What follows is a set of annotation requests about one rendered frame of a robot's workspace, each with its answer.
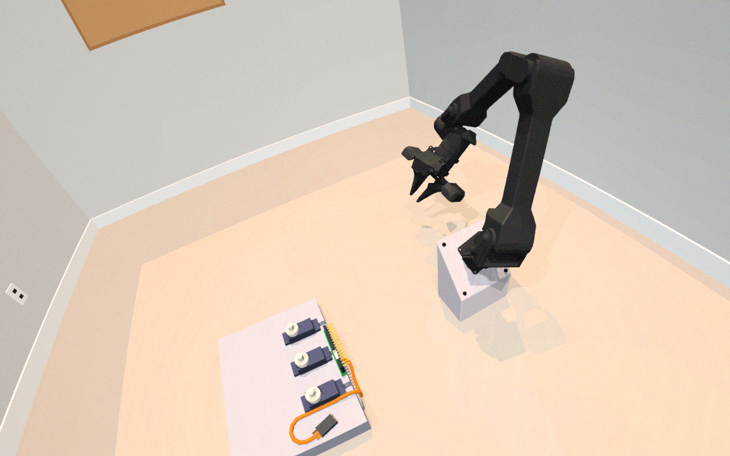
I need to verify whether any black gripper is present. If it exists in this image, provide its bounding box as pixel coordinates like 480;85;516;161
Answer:
401;143;465;203

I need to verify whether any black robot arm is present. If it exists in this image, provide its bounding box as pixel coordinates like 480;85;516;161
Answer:
411;51;575;274

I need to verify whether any black pin header strip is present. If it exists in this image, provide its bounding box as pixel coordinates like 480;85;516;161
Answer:
323;325;347;377

